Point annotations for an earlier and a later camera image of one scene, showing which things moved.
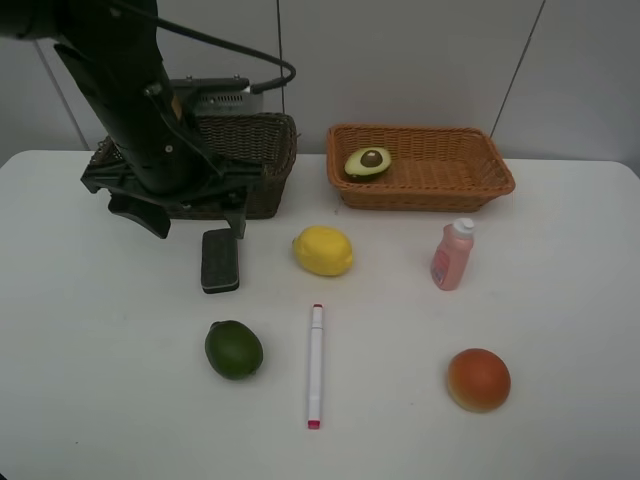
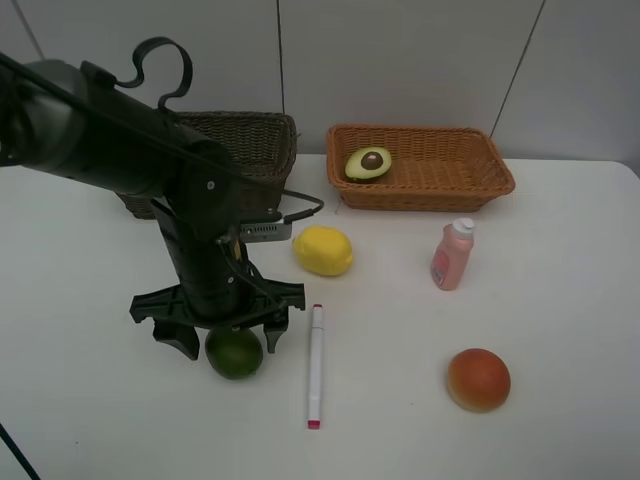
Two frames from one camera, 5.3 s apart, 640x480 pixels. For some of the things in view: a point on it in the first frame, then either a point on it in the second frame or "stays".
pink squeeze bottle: x=452 y=255 stays
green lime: x=233 y=349 stays
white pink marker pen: x=315 y=368 stays
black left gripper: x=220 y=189 to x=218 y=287
